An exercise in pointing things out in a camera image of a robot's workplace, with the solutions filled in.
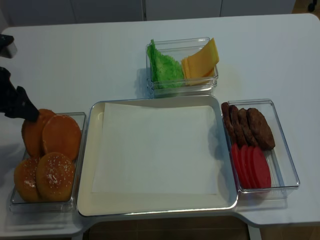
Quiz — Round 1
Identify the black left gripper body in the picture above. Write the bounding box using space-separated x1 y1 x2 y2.
0 67 20 118

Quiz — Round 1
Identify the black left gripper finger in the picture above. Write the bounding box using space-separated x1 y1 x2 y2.
15 86 40 123

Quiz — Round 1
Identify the bun half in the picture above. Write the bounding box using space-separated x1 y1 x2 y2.
21 108 56 157
41 114 82 161

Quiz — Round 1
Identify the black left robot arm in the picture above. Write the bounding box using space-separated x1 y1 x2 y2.
0 34 40 122

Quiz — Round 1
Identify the green lettuce leaf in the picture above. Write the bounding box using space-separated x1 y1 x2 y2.
147 39 184 90

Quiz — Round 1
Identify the clear lettuce and cheese container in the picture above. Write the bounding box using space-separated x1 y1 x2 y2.
146 37 219 98

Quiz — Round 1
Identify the yellow cheese slices stack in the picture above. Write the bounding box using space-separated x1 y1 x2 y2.
181 38 220 86

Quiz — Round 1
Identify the sesame top bun front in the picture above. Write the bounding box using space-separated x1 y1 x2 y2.
35 152 75 202

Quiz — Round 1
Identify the sesame bun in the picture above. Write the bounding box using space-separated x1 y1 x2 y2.
14 157 41 203
35 152 75 202

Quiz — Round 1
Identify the sesame top bun back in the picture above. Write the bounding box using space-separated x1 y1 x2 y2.
14 157 41 203

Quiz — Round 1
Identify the clear bun container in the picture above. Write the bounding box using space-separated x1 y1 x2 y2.
9 112 88 214

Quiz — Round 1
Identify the white metal tray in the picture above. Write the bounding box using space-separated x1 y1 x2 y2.
77 95 238 217

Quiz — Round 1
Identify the white paper sheet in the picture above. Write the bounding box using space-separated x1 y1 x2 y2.
92 103 217 195

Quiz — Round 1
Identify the brown meat patty back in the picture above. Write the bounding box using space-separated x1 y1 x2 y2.
221 102 237 144

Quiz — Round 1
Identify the brown meat patty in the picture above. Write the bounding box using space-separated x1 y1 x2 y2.
237 108 259 147
221 102 237 144
229 105 247 148
246 108 275 151

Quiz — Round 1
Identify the red tomato slice back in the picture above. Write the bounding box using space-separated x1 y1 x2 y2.
231 143 247 189

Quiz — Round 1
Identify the red tomato slice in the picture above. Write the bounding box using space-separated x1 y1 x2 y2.
240 145 252 189
247 146 260 189
231 143 247 189
251 147 271 189

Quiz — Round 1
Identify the brown meat patty front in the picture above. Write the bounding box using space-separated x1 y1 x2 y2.
246 108 275 151

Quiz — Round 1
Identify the red tomato slice front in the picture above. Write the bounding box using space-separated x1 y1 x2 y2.
251 147 271 189

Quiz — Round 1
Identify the clear meat and tomato container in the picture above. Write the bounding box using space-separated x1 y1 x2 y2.
222 99 300 200

